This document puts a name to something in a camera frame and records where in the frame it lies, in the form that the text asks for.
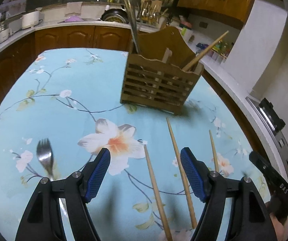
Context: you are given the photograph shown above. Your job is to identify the wooden chopstick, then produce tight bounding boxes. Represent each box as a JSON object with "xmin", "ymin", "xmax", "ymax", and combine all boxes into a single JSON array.
[
  {"xmin": 166, "ymin": 118, "xmax": 197, "ymax": 229},
  {"xmin": 209, "ymin": 130, "xmax": 219, "ymax": 172},
  {"xmin": 182, "ymin": 31, "xmax": 229, "ymax": 71},
  {"xmin": 144, "ymin": 144, "xmax": 173, "ymax": 241}
]

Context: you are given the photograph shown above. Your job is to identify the fork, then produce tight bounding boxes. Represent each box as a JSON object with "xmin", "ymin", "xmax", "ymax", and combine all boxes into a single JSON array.
[{"xmin": 36, "ymin": 138, "xmax": 69, "ymax": 219}]

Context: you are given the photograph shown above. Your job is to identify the metal chopstick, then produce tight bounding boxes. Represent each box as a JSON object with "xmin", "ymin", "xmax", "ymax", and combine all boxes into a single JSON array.
[{"xmin": 123, "ymin": 0, "xmax": 141, "ymax": 54}]

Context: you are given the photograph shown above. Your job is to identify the person's right hand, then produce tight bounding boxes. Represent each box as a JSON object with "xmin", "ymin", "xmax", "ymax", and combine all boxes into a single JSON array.
[{"xmin": 265, "ymin": 201, "xmax": 288, "ymax": 241}]

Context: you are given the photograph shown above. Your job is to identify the floral blue tablecloth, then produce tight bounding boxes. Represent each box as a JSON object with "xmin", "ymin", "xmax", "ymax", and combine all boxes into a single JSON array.
[{"xmin": 0, "ymin": 48, "xmax": 270, "ymax": 240}]

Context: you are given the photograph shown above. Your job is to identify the gas stove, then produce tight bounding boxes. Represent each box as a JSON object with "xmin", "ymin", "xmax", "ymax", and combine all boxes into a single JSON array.
[{"xmin": 246, "ymin": 97, "xmax": 288, "ymax": 178}]

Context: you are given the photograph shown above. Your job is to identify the wooden utensil holder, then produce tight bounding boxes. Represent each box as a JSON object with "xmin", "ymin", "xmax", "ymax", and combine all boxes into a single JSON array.
[{"xmin": 120, "ymin": 27, "xmax": 204, "ymax": 114}]

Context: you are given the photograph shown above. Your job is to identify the green drink bottle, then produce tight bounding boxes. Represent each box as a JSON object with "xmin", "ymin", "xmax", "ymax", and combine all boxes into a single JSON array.
[{"xmin": 213, "ymin": 41, "xmax": 228, "ymax": 55}]

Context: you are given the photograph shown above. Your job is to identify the purple cutting board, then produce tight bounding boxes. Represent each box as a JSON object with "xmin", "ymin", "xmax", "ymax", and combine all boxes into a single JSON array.
[{"xmin": 64, "ymin": 15, "xmax": 84, "ymax": 22}]

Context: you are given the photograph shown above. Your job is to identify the black wok pan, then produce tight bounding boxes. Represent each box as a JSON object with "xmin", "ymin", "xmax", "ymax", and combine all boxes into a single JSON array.
[{"xmin": 100, "ymin": 8, "xmax": 128, "ymax": 24}]

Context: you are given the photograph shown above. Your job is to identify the white pot cooker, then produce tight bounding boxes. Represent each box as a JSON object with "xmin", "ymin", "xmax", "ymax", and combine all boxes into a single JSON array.
[{"xmin": 21, "ymin": 10, "xmax": 43, "ymax": 29}]

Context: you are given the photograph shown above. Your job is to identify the small white steel pot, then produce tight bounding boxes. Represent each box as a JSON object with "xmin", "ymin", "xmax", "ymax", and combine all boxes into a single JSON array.
[{"xmin": 0, "ymin": 23, "xmax": 11, "ymax": 44}]

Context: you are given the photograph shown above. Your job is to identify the upper wooden cabinets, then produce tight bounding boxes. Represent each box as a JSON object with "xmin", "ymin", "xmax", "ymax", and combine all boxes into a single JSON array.
[{"xmin": 177, "ymin": 0, "xmax": 254, "ymax": 30}]

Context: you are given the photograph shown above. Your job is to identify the counter utensil rack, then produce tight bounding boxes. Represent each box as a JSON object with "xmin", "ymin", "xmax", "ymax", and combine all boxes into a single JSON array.
[{"xmin": 136, "ymin": 0, "xmax": 168, "ymax": 26}]

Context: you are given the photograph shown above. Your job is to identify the hanging dish towel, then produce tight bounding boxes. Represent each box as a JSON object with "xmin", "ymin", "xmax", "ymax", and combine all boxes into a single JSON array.
[{"xmin": 65, "ymin": 2, "xmax": 83, "ymax": 16}]

